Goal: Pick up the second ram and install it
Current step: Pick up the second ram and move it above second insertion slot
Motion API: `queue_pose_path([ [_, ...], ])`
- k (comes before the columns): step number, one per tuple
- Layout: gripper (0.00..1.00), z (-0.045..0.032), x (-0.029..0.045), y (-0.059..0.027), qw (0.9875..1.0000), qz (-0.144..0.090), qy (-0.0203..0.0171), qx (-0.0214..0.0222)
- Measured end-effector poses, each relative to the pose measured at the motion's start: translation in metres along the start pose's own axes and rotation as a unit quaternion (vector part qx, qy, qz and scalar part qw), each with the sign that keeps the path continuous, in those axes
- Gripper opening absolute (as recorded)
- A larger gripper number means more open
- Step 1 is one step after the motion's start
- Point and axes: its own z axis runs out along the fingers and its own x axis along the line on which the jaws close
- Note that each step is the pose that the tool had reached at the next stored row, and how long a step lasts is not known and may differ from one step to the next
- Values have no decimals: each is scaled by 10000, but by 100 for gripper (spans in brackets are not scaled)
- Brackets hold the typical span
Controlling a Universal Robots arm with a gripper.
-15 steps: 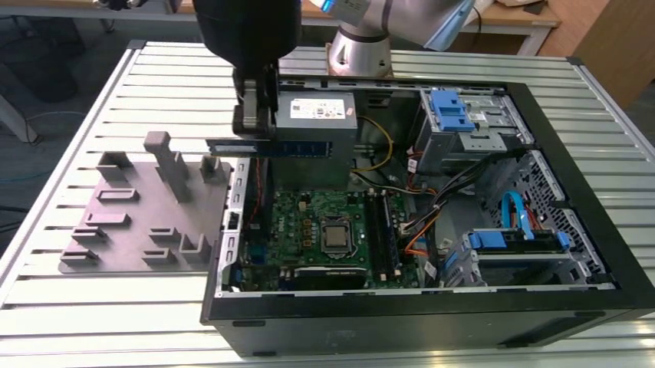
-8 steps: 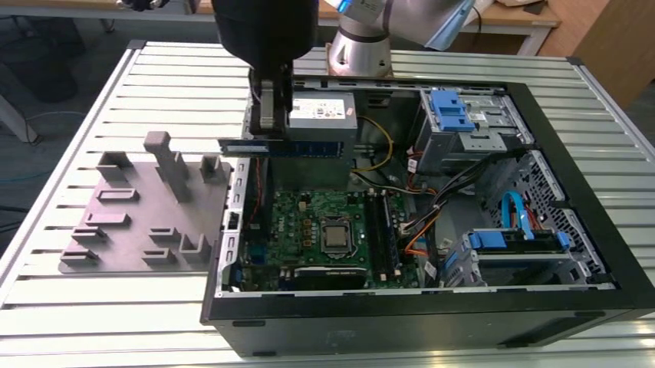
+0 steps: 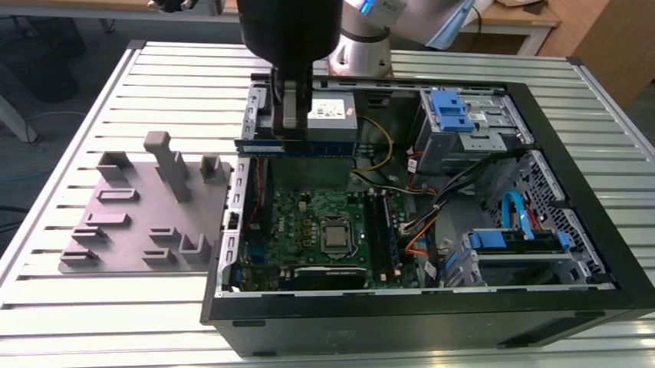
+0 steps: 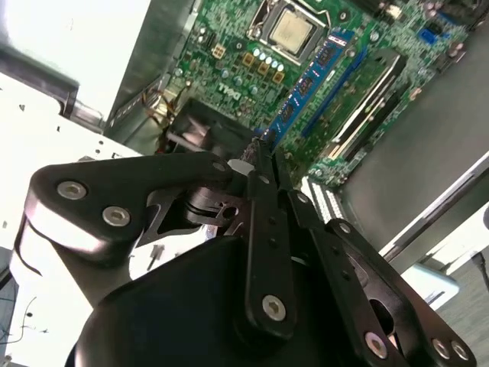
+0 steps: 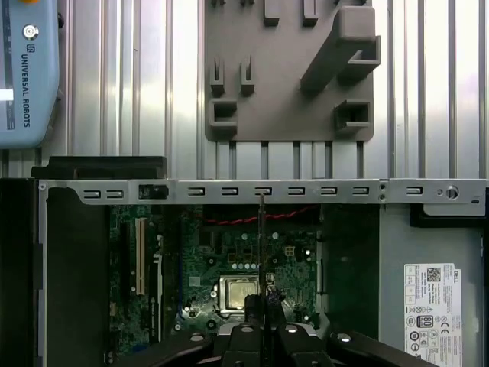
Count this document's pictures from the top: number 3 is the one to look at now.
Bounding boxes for orange wires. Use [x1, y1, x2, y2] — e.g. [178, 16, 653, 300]
[406, 225, 436, 256]

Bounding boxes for silver metal disk bay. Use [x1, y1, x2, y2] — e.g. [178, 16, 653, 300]
[439, 225, 610, 288]

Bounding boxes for hard disk in blue carrier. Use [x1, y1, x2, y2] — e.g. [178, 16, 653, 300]
[468, 228, 573, 256]

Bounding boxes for white table leg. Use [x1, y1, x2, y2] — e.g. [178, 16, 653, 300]
[0, 91, 40, 145]

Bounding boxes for silver CPU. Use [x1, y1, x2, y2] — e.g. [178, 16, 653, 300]
[326, 225, 352, 247]

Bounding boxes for dark office chair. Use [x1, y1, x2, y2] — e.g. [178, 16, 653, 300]
[0, 15, 86, 104]

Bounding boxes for black graphics card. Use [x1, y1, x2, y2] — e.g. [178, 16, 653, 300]
[279, 266, 368, 291]

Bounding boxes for wooden cabinet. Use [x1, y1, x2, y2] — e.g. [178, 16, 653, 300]
[539, 0, 655, 112]

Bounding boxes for wooden desk with white frame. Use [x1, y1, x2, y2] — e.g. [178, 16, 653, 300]
[168, 0, 562, 58]

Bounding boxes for black open PC case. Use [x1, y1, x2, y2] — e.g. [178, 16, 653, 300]
[198, 72, 655, 360]

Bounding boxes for yellow wire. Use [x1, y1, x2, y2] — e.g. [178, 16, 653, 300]
[355, 117, 395, 173]

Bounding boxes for RAM stick with blue label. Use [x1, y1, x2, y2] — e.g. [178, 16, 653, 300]
[234, 138, 355, 157]

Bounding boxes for grey power supply unit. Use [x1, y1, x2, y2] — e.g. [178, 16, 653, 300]
[255, 90, 359, 185]

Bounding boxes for green motherboard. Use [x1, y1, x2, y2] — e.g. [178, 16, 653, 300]
[240, 189, 426, 291]

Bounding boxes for grey parts rack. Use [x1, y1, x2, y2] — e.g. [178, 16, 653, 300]
[59, 130, 235, 274]

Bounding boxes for blue disk carrier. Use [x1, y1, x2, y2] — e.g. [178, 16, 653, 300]
[428, 90, 475, 133]

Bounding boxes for black RAM slot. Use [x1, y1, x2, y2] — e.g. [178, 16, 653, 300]
[366, 190, 380, 280]
[376, 191, 391, 278]

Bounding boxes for silver metal drive cage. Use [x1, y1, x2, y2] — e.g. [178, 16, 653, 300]
[414, 86, 534, 173]

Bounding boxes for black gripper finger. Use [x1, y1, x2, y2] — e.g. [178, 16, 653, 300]
[271, 64, 288, 140]
[284, 63, 312, 141]

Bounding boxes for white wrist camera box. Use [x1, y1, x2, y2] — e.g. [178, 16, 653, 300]
[358, 0, 408, 28]

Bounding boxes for blue SATA wire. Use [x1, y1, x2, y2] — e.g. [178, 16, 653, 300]
[500, 191, 537, 241]

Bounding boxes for black cable bundle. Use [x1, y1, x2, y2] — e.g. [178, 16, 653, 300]
[403, 151, 523, 235]

